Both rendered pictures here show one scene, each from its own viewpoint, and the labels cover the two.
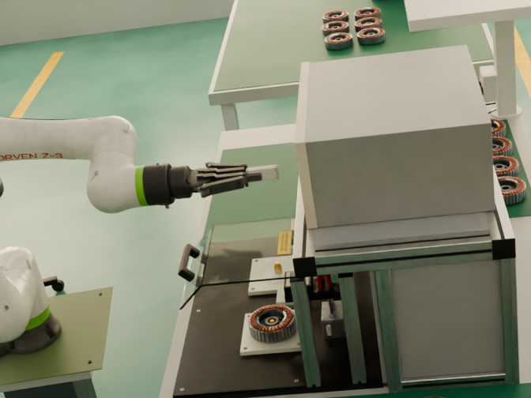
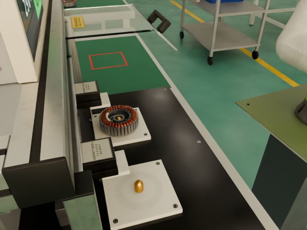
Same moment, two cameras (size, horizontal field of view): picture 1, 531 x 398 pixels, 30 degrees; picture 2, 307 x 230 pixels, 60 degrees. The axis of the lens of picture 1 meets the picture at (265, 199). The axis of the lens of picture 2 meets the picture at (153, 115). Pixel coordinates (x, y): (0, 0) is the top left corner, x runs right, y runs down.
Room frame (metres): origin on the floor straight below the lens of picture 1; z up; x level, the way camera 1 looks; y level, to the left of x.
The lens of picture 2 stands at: (2.52, -0.13, 1.26)
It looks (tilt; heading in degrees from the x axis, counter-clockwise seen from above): 36 degrees down; 155
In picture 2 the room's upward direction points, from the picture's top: straight up
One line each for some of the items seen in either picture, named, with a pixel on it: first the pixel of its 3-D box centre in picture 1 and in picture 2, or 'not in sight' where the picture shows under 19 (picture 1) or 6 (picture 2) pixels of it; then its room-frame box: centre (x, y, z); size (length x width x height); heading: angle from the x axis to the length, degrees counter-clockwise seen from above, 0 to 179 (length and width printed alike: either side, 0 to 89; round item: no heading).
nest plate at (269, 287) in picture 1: (279, 275); (139, 190); (2.16, 0.00, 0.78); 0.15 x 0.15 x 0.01; 82
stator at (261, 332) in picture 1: (272, 323); (119, 119); (1.92, 0.03, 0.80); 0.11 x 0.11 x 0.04
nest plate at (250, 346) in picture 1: (273, 331); (119, 126); (1.92, 0.03, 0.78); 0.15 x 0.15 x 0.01; 82
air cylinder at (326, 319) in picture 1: (333, 319); not in sight; (1.90, -0.11, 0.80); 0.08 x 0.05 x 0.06; 172
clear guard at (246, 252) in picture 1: (257, 260); (103, 29); (1.83, 0.04, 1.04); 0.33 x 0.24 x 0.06; 82
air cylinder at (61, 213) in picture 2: not in sight; (70, 200); (2.14, -0.14, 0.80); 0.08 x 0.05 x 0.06; 172
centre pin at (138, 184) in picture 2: not in sight; (138, 185); (2.16, 0.00, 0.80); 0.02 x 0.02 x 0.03
